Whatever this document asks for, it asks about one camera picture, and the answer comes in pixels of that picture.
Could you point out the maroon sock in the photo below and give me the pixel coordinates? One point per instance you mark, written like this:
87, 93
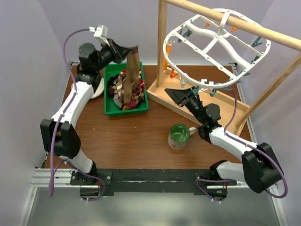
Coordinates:
129, 106

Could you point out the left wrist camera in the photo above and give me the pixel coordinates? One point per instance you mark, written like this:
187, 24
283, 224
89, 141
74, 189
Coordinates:
101, 32

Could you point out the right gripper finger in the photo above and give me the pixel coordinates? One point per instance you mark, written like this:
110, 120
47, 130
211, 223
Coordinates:
189, 92
178, 96

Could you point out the white divided plate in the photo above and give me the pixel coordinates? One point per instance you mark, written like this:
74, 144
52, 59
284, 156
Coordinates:
99, 90

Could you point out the red white patterned sock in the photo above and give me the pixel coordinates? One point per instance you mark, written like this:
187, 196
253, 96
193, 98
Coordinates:
122, 76

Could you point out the aluminium frame rail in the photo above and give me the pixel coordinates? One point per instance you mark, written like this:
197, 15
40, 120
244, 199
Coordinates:
64, 208

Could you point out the argyle brown sock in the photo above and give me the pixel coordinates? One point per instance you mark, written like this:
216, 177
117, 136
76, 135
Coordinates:
137, 94

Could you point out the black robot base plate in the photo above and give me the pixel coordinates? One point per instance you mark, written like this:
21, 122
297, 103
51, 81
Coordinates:
155, 180

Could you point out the wooden rack frame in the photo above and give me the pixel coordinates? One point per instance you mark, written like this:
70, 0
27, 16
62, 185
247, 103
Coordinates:
217, 18

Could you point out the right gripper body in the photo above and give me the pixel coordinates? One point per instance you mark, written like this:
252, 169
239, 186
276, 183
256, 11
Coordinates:
193, 104

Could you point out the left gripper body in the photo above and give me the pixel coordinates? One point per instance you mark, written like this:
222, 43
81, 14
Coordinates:
114, 54

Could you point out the green plastic bin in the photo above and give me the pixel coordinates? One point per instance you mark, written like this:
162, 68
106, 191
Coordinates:
111, 73

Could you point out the wooden rack base tray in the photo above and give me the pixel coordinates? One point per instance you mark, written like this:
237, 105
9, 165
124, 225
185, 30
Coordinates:
224, 101

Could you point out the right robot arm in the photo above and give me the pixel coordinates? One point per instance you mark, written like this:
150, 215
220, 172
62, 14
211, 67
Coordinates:
259, 167

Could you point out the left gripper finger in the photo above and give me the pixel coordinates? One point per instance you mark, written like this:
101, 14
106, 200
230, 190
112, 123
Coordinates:
121, 50
121, 57

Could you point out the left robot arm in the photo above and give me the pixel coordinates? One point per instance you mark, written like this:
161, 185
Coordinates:
58, 134

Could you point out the green enamel mug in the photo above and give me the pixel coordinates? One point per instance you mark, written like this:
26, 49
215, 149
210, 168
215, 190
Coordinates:
179, 135

